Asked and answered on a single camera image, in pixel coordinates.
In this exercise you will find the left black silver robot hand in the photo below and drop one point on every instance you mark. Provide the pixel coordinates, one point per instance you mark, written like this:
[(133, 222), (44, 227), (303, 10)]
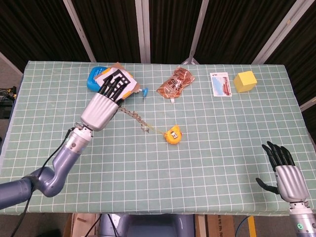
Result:
[(100, 111)]

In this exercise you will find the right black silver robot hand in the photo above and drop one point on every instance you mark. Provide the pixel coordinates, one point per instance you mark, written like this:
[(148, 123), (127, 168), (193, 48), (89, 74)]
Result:
[(291, 182)]

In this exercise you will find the yellow tape measure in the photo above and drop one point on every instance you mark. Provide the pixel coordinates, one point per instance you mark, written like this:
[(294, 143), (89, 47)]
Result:
[(172, 135)]

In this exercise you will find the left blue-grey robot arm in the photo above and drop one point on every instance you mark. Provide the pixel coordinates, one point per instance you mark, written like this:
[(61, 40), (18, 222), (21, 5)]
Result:
[(61, 163)]

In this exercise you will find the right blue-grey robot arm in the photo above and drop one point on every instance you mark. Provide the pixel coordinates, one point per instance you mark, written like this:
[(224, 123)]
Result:
[(303, 219)]

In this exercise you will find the blue pump bottle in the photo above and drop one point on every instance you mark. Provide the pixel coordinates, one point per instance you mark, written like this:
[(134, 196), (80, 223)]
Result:
[(92, 81)]

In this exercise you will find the black white marker card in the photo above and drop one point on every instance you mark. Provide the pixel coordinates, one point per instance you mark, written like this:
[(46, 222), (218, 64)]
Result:
[(130, 84)]

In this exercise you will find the yellow strip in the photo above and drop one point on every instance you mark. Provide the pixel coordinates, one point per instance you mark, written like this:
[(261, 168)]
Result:
[(251, 225)]

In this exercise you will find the brown snack bag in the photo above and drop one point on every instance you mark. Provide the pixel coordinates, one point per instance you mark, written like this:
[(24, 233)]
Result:
[(176, 82)]

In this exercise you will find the printed brown cardboard box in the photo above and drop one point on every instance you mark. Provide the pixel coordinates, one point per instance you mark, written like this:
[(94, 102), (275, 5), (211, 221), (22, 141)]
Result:
[(219, 225)]

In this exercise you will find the green checkered tablecloth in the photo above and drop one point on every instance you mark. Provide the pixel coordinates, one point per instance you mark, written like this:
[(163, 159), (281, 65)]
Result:
[(160, 172)]

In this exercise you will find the wooden plank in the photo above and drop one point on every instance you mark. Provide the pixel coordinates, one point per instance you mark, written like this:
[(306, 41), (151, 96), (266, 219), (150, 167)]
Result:
[(200, 225)]

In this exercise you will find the yellow cube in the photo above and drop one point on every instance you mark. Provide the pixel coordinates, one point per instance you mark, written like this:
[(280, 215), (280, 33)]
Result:
[(244, 81)]

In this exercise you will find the picture postcard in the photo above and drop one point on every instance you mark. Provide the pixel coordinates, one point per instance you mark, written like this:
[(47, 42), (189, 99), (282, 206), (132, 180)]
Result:
[(221, 84)]

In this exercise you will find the grey robot torso base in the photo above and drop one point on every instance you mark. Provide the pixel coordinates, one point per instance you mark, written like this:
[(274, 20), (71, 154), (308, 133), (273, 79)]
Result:
[(148, 225)]

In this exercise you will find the aluminium frame post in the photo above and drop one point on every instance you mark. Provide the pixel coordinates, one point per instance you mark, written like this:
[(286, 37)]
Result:
[(79, 29), (143, 29), (279, 32), (197, 32)]

